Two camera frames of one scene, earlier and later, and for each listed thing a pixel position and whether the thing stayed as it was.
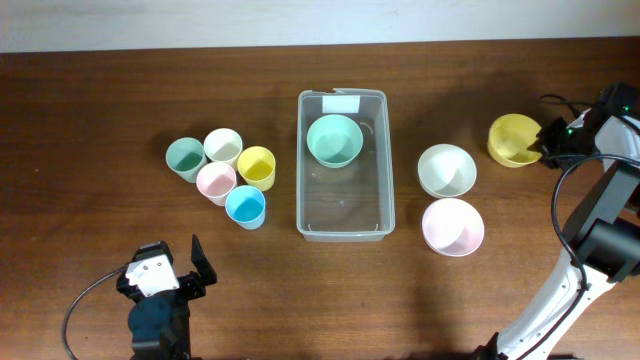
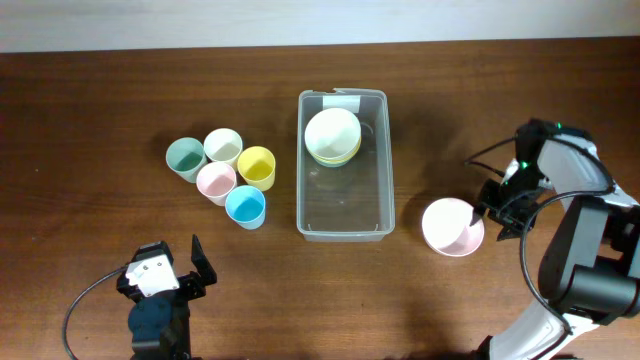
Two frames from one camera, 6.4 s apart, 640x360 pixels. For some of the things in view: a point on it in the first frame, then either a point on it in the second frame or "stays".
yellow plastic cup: (257, 165) stays
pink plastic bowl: (452, 227) stays
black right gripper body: (556, 141) -> (512, 201)
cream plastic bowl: (446, 171) -> (332, 133)
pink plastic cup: (215, 180) stays
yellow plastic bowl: (509, 140) -> (342, 158)
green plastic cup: (186, 157) stays
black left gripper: (196, 285) stays
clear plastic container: (344, 165) stays
